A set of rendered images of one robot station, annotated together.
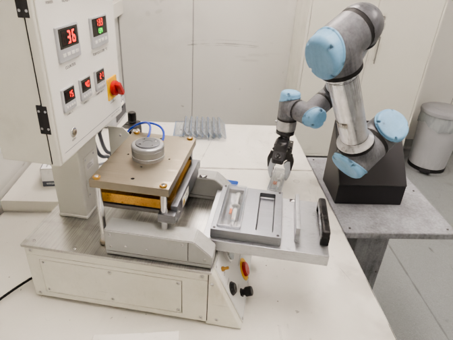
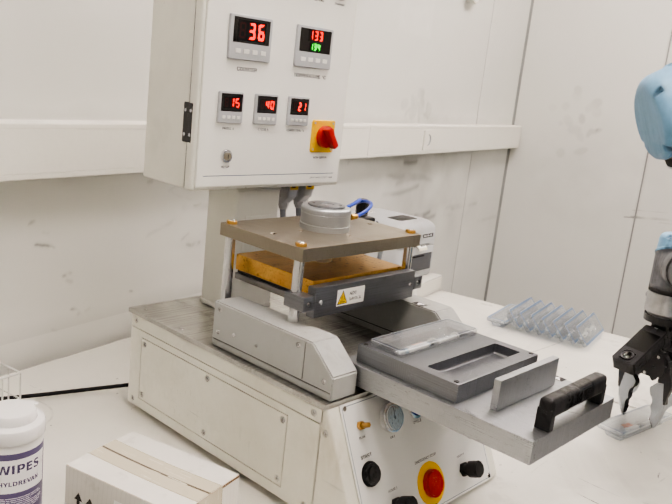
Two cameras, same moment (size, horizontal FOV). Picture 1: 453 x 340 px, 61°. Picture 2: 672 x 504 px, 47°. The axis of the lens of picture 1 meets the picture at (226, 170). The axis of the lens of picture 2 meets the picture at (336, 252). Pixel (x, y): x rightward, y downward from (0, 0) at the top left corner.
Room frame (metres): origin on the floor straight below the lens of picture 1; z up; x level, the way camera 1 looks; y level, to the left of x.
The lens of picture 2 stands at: (-0.14, -0.51, 1.35)
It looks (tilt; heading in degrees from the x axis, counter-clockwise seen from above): 13 degrees down; 35
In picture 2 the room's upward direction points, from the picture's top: 6 degrees clockwise
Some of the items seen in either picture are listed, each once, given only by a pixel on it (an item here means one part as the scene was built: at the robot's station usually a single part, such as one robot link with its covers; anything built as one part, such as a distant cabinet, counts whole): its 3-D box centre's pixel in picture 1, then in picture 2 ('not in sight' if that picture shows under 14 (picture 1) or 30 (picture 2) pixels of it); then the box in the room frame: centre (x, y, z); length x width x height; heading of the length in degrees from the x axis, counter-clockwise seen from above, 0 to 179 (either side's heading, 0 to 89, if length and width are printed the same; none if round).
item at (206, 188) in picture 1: (191, 182); (404, 316); (0.96, 0.10, 0.96); 0.26 x 0.05 x 0.07; 83
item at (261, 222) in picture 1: (249, 212); (448, 357); (0.80, -0.06, 0.98); 0.20 x 0.17 x 0.03; 173
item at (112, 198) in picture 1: (150, 170); (325, 254); (0.83, 0.19, 1.07); 0.22 x 0.17 x 0.10; 173
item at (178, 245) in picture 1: (160, 242); (281, 344); (0.68, 0.14, 0.96); 0.25 x 0.05 x 0.07; 83
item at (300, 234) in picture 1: (267, 218); (476, 376); (0.79, -0.11, 0.97); 0.30 x 0.22 x 0.08; 83
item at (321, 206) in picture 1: (323, 220); (573, 399); (0.78, -0.25, 0.99); 0.15 x 0.02 x 0.04; 173
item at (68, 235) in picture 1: (139, 215); (297, 332); (0.83, 0.23, 0.93); 0.46 x 0.35 x 0.01; 83
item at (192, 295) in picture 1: (157, 239); (317, 389); (0.84, 0.18, 0.84); 0.53 x 0.37 x 0.17; 83
